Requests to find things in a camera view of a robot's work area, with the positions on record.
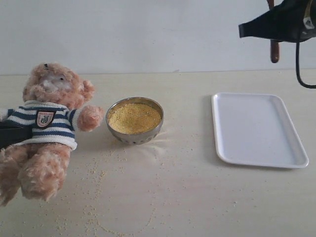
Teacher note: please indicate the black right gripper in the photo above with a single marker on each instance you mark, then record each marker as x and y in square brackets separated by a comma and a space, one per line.
[290, 21]

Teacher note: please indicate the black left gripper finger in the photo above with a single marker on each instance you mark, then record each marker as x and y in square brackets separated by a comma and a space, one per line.
[12, 134]

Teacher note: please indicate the dark red wooden spoon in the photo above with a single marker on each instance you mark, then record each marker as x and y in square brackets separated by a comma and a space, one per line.
[274, 45]

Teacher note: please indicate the brown teddy bear striped sweater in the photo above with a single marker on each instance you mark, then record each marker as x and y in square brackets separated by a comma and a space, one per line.
[55, 107]

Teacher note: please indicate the white plastic tray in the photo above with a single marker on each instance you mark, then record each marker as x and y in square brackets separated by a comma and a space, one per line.
[256, 130]

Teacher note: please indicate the steel bowl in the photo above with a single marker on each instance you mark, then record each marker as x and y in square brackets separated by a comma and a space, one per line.
[136, 139]

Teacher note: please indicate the yellow millet grains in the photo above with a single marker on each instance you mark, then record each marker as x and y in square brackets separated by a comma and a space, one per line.
[134, 118]

